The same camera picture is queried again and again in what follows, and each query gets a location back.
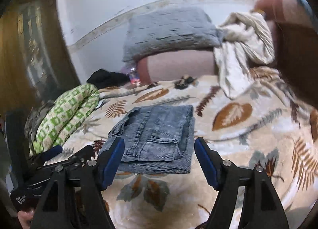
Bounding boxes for blue denim pants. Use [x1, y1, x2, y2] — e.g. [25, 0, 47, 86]
[100, 105, 195, 175]

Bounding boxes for person's left hand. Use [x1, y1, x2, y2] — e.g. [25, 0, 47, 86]
[17, 208, 35, 229]

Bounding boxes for cream leaf-pattern blanket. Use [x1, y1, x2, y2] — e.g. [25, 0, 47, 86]
[54, 67, 317, 228]

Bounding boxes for green white patterned cloth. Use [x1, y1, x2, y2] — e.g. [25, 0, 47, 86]
[30, 84, 99, 155]

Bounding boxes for black cloth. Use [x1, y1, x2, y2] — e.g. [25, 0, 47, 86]
[86, 69, 130, 89]

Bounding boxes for wooden door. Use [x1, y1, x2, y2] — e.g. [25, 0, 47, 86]
[1, 0, 80, 116]

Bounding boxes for plastic bottle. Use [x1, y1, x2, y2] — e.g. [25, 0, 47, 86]
[127, 65, 141, 87]

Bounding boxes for small black round object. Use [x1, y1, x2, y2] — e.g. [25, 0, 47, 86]
[174, 76, 197, 90]

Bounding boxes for cream crumpled cloth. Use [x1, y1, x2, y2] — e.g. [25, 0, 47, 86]
[213, 12, 275, 99]

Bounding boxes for grey quilted pillow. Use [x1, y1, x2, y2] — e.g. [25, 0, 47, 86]
[122, 7, 224, 63]

